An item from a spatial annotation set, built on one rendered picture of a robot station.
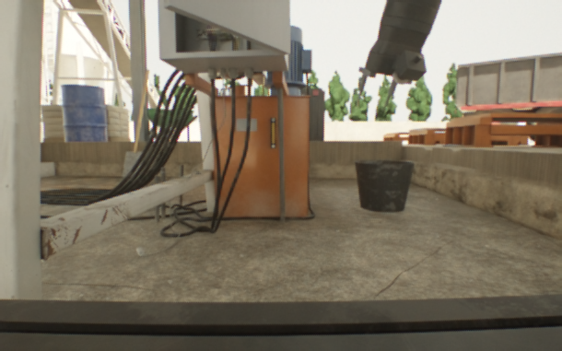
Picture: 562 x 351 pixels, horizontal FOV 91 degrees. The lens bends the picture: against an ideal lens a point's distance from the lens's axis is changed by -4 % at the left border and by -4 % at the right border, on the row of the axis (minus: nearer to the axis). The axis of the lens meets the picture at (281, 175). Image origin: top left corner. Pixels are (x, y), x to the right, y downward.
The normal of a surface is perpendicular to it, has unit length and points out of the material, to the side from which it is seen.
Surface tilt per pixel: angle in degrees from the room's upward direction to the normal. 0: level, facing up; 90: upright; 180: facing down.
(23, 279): 87
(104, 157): 90
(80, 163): 90
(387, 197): 99
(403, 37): 122
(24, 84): 87
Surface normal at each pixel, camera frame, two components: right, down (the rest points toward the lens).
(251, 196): 0.00, 0.11
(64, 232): 1.00, 0.00
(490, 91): -0.61, 0.09
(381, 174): -0.40, 0.25
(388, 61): 0.12, 0.50
